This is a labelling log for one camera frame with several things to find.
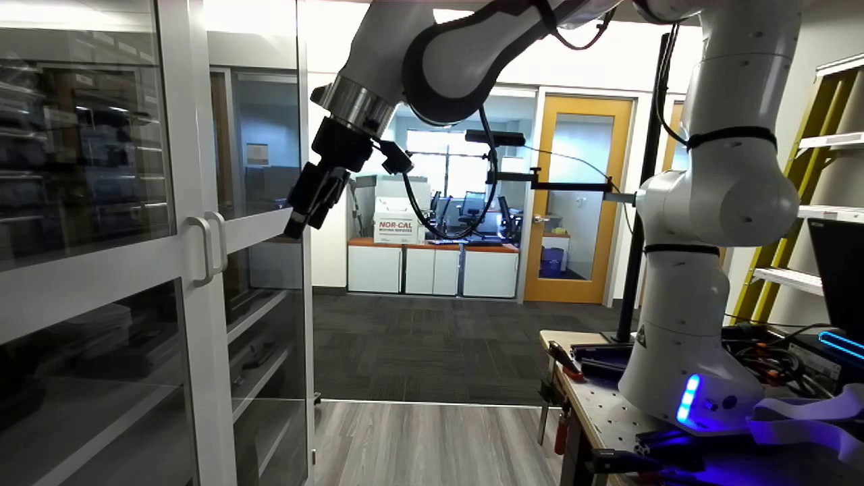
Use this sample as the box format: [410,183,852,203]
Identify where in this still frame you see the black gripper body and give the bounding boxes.
[309,114,379,175]

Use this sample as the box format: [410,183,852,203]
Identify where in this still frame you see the white handle of wide door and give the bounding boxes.
[182,211,219,289]

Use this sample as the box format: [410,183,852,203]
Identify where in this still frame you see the wide white glass cabinet door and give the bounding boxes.
[0,0,239,486]

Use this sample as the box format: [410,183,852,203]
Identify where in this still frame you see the narrow white glass cabinet door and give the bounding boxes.
[209,63,318,486]

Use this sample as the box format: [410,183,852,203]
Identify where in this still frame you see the low white cabinet orange top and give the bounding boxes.
[403,241,466,300]
[462,241,524,300]
[345,235,406,298]

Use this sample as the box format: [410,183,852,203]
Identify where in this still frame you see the orange framed glass door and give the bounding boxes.
[522,91,638,308]

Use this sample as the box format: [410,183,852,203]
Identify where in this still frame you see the white machine behind glass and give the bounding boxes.
[370,173,437,246]

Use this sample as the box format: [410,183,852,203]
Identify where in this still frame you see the blue machine behind glass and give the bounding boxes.
[430,187,526,246]

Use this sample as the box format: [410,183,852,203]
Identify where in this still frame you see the blue bin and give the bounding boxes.
[537,231,572,279]

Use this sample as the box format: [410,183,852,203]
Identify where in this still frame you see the red black tool on table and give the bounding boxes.
[547,338,590,387]

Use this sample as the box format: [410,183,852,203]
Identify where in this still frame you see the perforated wooden work table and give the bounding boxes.
[536,327,864,486]

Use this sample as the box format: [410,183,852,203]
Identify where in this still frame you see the yellow ladder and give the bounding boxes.
[732,65,864,330]

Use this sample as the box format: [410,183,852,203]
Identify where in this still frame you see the black monitor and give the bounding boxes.
[806,217,864,346]

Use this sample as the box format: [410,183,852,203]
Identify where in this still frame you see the blue lit device on table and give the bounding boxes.
[813,327,864,364]

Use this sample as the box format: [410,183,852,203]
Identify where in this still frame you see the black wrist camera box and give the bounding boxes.
[374,134,420,177]

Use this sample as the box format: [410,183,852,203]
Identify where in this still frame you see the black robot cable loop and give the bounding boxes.
[381,102,506,242]

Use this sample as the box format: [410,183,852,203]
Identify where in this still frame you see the white handle of narrow door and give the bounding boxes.
[209,207,232,279]

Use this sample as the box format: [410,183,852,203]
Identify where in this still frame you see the black camera on stand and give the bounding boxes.
[462,127,530,152]

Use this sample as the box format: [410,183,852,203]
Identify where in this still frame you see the black camera stand pole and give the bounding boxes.
[484,25,683,349]

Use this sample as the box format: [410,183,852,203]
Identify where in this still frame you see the white wall shelves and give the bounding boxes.
[750,53,864,300]

